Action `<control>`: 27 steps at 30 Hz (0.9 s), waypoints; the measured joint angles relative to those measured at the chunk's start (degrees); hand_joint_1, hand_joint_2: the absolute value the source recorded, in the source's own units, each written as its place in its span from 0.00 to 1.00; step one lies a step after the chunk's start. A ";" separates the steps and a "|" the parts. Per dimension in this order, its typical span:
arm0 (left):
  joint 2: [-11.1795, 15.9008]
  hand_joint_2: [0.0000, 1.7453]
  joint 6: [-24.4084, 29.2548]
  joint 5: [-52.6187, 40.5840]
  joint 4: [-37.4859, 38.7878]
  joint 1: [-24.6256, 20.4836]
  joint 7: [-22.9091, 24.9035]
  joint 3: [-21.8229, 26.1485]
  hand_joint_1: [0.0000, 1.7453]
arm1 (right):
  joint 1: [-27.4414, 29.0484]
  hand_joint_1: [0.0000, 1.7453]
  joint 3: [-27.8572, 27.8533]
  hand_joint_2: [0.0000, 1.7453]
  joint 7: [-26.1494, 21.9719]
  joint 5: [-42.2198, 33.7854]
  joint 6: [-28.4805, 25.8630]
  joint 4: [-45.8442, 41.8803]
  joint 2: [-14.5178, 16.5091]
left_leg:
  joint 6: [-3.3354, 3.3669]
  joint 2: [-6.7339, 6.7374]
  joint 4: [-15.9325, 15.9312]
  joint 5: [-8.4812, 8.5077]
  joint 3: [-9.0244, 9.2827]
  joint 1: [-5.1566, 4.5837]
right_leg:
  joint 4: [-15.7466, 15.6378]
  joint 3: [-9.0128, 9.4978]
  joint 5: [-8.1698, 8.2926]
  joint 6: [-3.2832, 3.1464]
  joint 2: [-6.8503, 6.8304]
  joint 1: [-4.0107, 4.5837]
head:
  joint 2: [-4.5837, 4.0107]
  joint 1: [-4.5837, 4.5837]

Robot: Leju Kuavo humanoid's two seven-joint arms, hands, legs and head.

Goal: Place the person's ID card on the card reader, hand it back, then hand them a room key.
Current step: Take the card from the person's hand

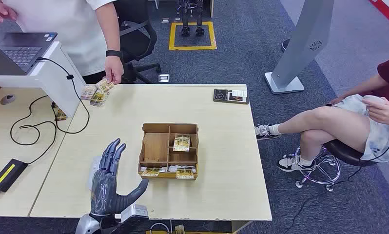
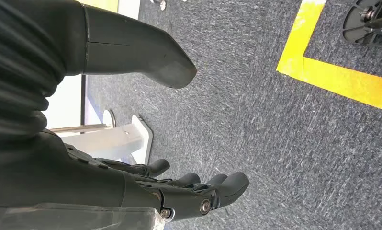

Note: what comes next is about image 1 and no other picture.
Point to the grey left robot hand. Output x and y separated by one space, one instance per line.
104 193

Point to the standing person's left hand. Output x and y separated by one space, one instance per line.
113 69

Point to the seated person's right hand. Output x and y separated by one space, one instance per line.
338 99

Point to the seated person's left hand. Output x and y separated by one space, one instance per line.
383 111

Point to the gold patterned room key card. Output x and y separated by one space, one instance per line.
181 143
150 172
184 173

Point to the standing person's left forearm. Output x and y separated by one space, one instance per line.
109 29

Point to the seated person's right forearm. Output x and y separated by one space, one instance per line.
364 87

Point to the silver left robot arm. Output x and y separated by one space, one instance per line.
84 225

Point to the seated person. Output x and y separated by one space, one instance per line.
330 126

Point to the standing person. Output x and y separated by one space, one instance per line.
71 29

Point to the white label card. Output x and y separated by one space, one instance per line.
239 93

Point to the black wrist watch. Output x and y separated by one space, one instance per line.
113 53

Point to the black office chair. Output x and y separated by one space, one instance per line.
138 35

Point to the dark grey laptop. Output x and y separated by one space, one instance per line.
20 50

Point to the silver floor socket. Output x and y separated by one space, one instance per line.
163 78

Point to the black stool chrome base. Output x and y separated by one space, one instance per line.
343 153

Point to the white desk riser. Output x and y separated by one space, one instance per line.
49 77

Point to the yellow floor tape square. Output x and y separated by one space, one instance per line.
171 35

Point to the grey kiosk stand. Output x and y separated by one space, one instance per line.
301 42

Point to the wooden organizer box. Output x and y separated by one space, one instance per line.
155 147

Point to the small silver floor plate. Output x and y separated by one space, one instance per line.
164 20

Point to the white plastic packet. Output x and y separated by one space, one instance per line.
174 168

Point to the black robot legs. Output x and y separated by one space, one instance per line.
191 16

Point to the black power adapter yellow label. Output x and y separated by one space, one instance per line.
7 174

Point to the black display tray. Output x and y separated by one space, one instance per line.
222 96

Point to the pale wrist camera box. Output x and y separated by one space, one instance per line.
135 210

